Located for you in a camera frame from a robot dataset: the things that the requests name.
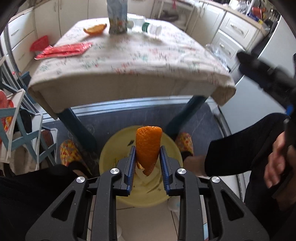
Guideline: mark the floral slipper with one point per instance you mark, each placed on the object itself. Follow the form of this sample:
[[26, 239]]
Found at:
[[185, 143], [70, 151]]

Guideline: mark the white base cabinet with doors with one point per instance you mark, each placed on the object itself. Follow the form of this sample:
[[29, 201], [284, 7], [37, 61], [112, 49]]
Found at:
[[76, 9]]

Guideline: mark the long orange peel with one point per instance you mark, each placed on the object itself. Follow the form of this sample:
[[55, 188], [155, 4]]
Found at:
[[148, 146]]

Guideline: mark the person's right hand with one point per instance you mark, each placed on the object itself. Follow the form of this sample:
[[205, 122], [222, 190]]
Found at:
[[274, 162]]

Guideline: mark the blue box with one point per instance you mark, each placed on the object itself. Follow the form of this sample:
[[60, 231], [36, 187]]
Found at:
[[255, 18]]

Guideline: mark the blue grey milk carton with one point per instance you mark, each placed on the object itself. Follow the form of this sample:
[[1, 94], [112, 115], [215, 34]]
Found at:
[[117, 16]]

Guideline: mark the flat red wrapper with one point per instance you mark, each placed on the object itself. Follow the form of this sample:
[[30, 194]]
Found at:
[[64, 49]]

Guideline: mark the blue-legged table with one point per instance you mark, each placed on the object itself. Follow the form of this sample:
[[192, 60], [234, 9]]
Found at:
[[78, 129]]

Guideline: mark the white kitchen trolley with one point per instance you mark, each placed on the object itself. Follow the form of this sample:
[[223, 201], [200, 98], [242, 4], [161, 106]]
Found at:
[[178, 14]]

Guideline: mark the beige shelf rack blue frame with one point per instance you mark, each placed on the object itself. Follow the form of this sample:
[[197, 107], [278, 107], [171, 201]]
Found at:
[[23, 134]]

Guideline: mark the bowl-shaped orange peel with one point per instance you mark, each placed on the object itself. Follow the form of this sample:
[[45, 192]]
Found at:
[[94, 29]]

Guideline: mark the dark pan with lid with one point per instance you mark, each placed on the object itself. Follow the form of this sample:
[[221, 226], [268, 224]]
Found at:
[[170, 15]]

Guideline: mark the red white plastic bag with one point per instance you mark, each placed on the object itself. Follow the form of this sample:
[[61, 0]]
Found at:
[[5, 115]]

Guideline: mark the floral tablecloth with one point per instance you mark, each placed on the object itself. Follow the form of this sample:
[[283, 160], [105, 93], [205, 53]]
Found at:
[[138, 62]]

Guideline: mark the clear plastic bag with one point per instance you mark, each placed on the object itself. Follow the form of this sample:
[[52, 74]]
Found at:
[[217, 54]]

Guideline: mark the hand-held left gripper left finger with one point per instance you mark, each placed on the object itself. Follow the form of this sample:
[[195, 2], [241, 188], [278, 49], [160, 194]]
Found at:
[[131, 170]]

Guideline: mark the yellow trash bin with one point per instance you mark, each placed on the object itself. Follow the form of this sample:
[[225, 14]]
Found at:
[[111, 148]]

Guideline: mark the red-bagged trash bin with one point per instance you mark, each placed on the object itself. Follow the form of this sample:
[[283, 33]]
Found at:
[[39, 43]]

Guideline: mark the person's left leg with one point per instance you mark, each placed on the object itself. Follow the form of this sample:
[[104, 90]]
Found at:
[[27, 190]]

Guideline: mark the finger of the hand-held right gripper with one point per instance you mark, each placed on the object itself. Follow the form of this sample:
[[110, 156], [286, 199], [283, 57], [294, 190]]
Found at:
[[249, 66]]

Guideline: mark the white drawer cabinet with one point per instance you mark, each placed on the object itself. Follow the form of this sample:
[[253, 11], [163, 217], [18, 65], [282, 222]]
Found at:
[[17, 34]]

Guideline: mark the clear plastic bottle green label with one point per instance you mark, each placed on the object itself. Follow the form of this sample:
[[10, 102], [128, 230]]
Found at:
[[150, 27]]

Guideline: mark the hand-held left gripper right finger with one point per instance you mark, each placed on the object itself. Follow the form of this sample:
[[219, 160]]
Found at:
[[165, 170]]

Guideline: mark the person's right leg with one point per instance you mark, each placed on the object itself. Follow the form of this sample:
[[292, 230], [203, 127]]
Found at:
[[238, 148]]

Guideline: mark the person's leg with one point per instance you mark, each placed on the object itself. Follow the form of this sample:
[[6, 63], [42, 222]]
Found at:
[[27, 190], [238, 148]]

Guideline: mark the white counter cabinet with drawers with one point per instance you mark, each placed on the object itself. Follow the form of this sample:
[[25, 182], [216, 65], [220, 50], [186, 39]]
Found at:
[[233, 30]]

